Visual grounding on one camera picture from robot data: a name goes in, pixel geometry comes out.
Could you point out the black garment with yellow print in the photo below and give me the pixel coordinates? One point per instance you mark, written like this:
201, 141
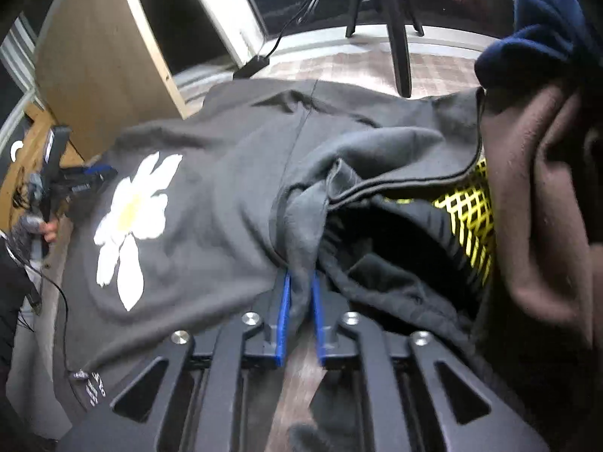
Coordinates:
424, 226

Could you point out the light wooden board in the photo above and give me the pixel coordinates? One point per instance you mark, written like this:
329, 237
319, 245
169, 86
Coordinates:
103, 56

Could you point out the navy garment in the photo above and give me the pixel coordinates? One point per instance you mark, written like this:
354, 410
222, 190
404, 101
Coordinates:
537, 33

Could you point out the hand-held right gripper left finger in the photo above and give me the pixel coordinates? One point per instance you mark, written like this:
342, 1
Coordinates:
284, 320

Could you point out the white framed window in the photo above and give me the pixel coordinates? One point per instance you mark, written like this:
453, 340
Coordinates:
221, 9

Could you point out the person's left hand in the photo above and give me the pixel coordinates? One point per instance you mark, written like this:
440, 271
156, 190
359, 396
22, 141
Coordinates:
48, 231

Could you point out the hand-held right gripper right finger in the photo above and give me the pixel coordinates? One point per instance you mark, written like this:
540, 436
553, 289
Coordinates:
318, 320

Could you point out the brown garment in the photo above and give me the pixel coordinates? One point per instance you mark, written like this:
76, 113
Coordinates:
541, 197

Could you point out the pine plank panel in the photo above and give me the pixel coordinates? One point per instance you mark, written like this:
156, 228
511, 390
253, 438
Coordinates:
23, 188

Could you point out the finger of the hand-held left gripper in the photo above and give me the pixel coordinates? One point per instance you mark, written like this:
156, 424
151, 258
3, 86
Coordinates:
80, 188
101, 170

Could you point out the black tripod stand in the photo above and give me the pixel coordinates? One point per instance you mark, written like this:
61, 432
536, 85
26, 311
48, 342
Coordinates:
398, 33

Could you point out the grey daisy print hoodie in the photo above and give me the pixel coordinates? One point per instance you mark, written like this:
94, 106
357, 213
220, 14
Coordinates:
212, 188

